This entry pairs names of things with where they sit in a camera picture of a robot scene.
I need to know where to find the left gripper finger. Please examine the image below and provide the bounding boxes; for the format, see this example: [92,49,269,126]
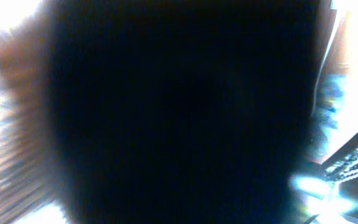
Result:
[321,132,358,183]

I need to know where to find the Samsung Galaxy smartphone blue screen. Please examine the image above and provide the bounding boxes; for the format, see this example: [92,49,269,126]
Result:
[47,1,318,223]

